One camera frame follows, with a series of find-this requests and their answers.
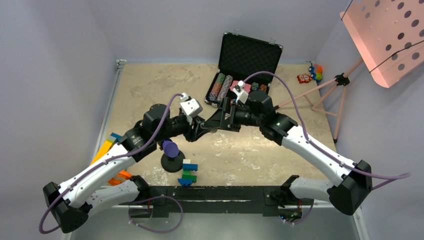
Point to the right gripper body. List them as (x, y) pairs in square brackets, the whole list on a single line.
[(244, 116)]

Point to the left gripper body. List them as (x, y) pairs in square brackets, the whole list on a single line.
[(177, 125)]

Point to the black aluminium poker case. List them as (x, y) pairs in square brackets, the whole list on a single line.
[(240, 56)]

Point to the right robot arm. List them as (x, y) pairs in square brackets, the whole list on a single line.
[(348, 182)]

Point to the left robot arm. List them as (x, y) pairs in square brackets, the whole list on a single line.
[(73, 201)]

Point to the red toy card pack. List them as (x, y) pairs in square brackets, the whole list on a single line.
[(304, 78)]

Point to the purple handheld massager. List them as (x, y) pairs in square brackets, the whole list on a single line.
[(170, 148)]

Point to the dark green chip stack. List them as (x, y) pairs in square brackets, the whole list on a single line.
[(254, 86)]

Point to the orange and black chip row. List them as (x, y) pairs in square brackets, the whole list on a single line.
[(263, 88)]

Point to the pink playing card deck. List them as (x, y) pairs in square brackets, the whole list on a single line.
[(234, 83)]

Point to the green and red chip row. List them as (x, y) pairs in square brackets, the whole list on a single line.
[(217, 87)]

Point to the blue green toy brick stack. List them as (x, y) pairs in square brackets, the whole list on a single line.
[(187, 178)]

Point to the light blue toy brick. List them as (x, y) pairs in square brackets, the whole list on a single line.
[(113, 137)]

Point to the colourful toy car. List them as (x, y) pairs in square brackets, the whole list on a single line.
[(316, 72)]

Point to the orange toy piece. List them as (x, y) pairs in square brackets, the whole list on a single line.
[(119, 178)]

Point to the black base bar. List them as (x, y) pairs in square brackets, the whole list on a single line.
[(268, 201)]

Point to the pink music stand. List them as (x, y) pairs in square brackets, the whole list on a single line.
[(389, 37)]

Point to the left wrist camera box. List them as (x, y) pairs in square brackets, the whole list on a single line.
[(190, 107)]

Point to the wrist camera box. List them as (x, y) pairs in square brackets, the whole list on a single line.
[(190, 107), (241, 94)]

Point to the aluminium table frame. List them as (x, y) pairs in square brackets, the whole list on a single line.
[(225, 158)]

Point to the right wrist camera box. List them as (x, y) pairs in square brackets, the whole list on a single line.
[(241, 94)]

